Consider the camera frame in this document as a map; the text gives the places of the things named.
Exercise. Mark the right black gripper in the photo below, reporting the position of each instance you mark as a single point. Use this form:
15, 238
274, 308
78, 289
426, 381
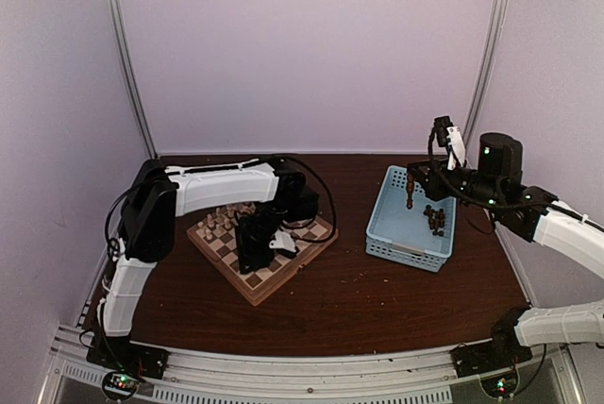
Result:
433, 185

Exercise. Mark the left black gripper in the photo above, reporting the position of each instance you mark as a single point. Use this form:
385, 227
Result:
248, 255

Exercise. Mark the dark wooden chess piece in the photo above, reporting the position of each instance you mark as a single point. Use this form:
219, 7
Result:
410, 186

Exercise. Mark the wooden chess board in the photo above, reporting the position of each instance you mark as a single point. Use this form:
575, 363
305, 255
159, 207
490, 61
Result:
311, 238

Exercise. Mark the light blue plastic basket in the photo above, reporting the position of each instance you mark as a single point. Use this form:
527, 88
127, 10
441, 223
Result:
397, 234

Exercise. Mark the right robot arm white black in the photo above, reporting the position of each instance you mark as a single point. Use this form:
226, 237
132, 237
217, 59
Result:
529, 212

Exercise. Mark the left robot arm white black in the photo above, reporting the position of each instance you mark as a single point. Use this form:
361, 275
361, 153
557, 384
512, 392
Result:
159, 196

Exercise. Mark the row of white chess pieces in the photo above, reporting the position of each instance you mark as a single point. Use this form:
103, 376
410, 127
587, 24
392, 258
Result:
222, 220

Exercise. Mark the pile of dark chess pieces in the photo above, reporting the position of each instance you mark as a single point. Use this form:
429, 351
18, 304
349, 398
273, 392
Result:
436, 220

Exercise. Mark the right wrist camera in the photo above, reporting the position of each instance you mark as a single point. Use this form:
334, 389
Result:
450, 138

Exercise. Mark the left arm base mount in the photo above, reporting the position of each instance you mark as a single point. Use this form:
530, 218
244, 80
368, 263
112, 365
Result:
139, 361

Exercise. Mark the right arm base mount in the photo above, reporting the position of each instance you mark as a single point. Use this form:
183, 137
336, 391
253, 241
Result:
478, 359

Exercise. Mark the front aluminium rail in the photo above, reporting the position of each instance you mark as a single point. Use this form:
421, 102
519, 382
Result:
420, 376

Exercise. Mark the right aluminium frame post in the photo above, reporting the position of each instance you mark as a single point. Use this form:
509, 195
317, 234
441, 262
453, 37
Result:
485, 69

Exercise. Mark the aluminium frame post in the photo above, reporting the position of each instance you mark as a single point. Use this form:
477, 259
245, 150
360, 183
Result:
129, 76
485, 69

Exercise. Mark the left aluminium frame post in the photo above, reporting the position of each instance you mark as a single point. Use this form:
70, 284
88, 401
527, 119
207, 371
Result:
129, 76

